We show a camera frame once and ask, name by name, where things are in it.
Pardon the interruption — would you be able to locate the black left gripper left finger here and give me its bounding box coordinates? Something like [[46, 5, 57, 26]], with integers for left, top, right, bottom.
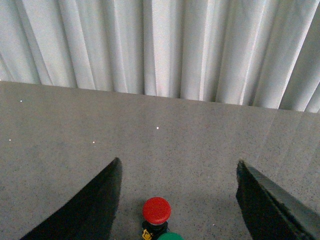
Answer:
[[23, 157, 123, 240]]

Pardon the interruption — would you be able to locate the red push button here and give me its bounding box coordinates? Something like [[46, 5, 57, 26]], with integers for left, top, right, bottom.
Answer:
[[141, 196, 172, 240]]

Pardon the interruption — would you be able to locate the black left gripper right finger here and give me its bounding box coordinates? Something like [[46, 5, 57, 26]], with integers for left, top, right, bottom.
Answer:
[[236, 160, 320, 240]]

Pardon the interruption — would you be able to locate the white pleated curtain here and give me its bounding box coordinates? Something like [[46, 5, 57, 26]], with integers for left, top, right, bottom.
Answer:
[[0, 0, 320, 113]]

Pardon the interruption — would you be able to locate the green push button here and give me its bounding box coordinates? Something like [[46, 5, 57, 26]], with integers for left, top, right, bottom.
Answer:
[[157, 232, 184, 240]]

